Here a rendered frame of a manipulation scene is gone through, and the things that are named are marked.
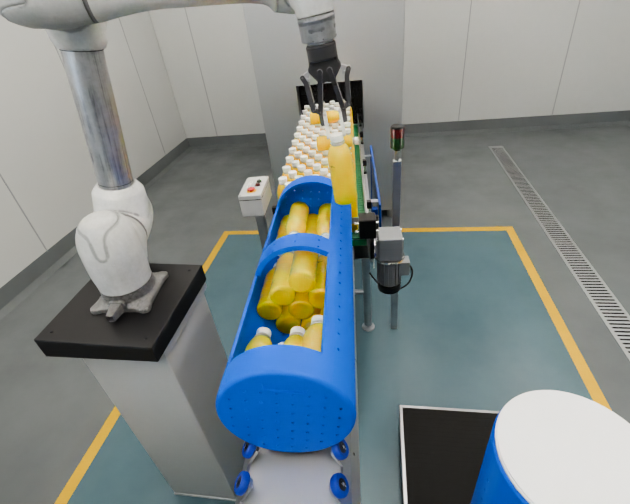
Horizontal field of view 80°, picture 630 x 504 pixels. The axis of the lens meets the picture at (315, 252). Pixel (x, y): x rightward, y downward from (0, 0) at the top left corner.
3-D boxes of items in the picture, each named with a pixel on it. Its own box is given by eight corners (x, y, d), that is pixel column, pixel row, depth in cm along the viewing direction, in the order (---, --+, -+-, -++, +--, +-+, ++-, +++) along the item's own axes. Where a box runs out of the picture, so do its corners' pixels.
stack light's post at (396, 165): (390, 328, 237) (393, 161, 175) (390, 324, 240) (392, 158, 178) (397, 328, 237) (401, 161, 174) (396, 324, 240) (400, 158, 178)
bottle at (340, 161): (344, 192, 122) (335, 135, 111) (361, 196, 117) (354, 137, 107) (330, 202, 118) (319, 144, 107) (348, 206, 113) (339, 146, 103)
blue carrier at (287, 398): (221, 448, 84) (205, 366, 68) (278, 236, 156) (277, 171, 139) (349, 459, 84) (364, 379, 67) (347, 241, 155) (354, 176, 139)
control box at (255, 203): (242, 216, 167) (237, 196, 162) (251, 196, 184) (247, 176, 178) (264, 215, 166) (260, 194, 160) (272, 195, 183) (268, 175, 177)
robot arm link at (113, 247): (90, 302, 108) (54, 238, 95) (105, 264, 123) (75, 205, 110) (149, 291, 110) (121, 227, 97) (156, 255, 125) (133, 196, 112)
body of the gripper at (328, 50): (301, 47, 91) (309, 88, 96) (336, 40, 89) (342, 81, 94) (304, 43, 97) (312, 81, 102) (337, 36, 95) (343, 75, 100)
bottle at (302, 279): (318, 277, 98) (322, 238, 113) (293, 268, 97) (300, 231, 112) (310, 296, 102) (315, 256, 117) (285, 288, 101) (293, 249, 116)
